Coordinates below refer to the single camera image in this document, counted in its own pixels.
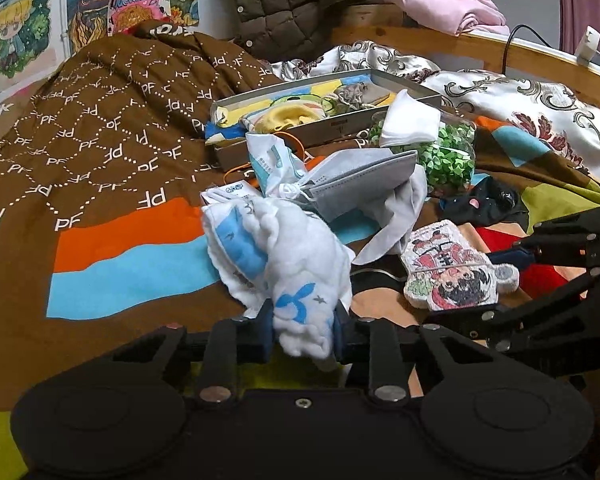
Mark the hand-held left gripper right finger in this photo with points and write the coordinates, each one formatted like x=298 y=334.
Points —
x=341 y=334

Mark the brown puffer jacket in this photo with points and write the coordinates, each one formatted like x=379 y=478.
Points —
x=290 y=0

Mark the brown colourful printed blanket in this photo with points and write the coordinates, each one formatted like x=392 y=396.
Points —
x=105 y=135

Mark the wooden bed frame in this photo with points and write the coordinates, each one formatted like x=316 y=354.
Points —
x=480 y=47

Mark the grey shallow box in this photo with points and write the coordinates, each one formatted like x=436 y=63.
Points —
x=340 y=127

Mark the cartoon character plush pad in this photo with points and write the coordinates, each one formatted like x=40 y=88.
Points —
x=445 y=265

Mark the white plastic mask package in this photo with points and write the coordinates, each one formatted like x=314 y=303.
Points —
x=270 y=160

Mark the silver floral quilt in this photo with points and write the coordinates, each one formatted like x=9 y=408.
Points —
x=530 y=105

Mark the white power adapter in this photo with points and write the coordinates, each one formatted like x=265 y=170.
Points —
x=587 y=45

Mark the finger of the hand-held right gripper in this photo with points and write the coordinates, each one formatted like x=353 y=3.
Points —
x=512 y=261
x=485 y=317

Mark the pink character wall poster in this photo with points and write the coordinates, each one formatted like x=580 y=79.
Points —
x=135 y=10

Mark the grey face mask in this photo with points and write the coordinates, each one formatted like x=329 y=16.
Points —
x=360 y=180

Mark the white fluffy cloth blue print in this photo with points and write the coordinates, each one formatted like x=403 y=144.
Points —
x=290 y=255

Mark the grey patterned cloth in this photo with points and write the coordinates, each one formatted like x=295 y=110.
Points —
x=352 y=94

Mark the white thin cloth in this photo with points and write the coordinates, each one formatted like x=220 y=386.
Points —
x=400 y=215

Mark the blonde character wall poster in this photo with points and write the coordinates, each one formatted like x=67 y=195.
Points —
x=20 y=35

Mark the blue yellow printed cloth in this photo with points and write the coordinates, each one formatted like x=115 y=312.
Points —
x=227 y=132

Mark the small white carton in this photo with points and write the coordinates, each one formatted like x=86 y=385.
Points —
x=230 y=191

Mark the cow pattern wall poster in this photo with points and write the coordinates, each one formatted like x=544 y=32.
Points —
x=182 y=2

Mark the white folded face mask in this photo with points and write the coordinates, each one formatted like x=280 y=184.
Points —
x=410 y=120

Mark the black sock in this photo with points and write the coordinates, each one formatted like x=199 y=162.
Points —
x=480 y=200

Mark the jar of green paper stars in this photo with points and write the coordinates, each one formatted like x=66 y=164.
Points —
x=450 y=160

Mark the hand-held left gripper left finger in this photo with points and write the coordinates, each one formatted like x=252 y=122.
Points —
x=266 y=334

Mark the orange fish wall poster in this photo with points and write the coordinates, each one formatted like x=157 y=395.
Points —
x=95 y=5

